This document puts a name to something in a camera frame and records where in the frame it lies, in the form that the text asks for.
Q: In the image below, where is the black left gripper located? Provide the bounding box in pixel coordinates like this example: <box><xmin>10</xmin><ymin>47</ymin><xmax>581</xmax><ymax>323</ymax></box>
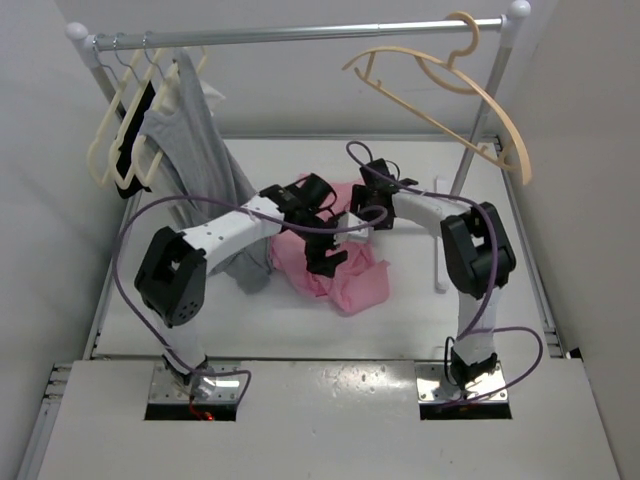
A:
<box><xmin>291</xmin><ymin>212</ymin><xmax>347</xmax><ymax>278</ymax></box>

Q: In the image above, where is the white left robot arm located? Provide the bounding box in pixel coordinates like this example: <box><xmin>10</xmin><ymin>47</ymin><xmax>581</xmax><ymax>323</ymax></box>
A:
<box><xmin>134</xmin><ymin>174</ymin><xmax>358</xmax><ymax>385</ymax></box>

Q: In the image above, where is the cream hanger with grey shirt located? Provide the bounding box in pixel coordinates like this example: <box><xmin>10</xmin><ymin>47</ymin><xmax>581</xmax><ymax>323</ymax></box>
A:
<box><xmin>125</xmin><ymin>45</ymin><xmax>209</xmax><ymax>185</ymax></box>

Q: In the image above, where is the grey t-shirt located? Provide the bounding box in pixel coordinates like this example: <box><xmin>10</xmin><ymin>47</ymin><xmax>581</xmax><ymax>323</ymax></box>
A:
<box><xmin>132</xmin><ymin>48</ymin><xmax>273</xmax><ymax>294</ymax></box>

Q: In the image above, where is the white garment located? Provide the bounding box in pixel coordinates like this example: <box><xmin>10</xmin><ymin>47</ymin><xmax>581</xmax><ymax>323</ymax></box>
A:
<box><xmin>157</xmin><ymin>80</ymin><xmax>226</xmax><ymax>116</ymax></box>

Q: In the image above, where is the pink t-shirt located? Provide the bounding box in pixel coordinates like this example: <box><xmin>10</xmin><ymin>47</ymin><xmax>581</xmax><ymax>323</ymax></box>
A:
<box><xmin>269</xmin><ymin>173</ymin><xmax>390</xmax><ymax>316</ymax></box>

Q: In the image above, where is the cream hanger with black garment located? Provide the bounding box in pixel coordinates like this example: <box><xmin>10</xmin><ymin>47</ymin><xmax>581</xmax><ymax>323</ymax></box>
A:
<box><xmin>109</xmin><ymin>31</ymin><xmax>164</xmax><ymax>190</ymax></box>

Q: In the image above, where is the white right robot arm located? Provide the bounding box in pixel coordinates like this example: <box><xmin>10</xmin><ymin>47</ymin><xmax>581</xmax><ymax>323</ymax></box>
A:
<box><xmin>351</xmin><ymin>159</ymin><xmax>516</xmax><ymax>390</ymax></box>

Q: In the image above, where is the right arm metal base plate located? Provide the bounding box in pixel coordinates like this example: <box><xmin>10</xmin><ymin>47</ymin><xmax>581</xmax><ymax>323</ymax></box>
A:
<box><xmin>414</xmin><ymin>361</ymin><xmax>509</xmax><ymax>406</ymax></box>

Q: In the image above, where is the white front cover panel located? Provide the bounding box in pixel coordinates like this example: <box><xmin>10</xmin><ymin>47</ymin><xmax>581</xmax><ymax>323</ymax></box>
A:
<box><xmin>39</xmin><ymin>360</ymin><xmax>618</xmax><ymax>479</ymax></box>

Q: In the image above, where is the silver clothes rack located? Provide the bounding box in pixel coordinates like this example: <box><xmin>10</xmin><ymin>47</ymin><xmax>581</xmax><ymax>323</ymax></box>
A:
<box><xmin>64</xmin><ymin>0</ymin><xmax>532</xmax><ymax>294</ymax></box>

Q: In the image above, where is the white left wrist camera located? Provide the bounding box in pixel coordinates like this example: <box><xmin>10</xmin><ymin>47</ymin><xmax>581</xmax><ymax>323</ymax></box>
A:
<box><xmin>334</xmin><ymin>212</ymin><xmax>370</xmax><ymax>245</ymax></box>

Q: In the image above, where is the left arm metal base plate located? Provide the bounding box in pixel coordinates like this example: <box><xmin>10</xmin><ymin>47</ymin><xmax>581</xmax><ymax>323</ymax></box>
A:
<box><xmin>148</xmin><ymin>362</ymin><xmax>246</xmax><ymax>405</ymax></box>

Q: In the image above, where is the cream hanger outer left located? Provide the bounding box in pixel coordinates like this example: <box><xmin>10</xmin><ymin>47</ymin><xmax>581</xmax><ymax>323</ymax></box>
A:
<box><xmin>86</xmin><ymin>33</ymin><xmax>142</xmax><ymax>189</ymax></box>

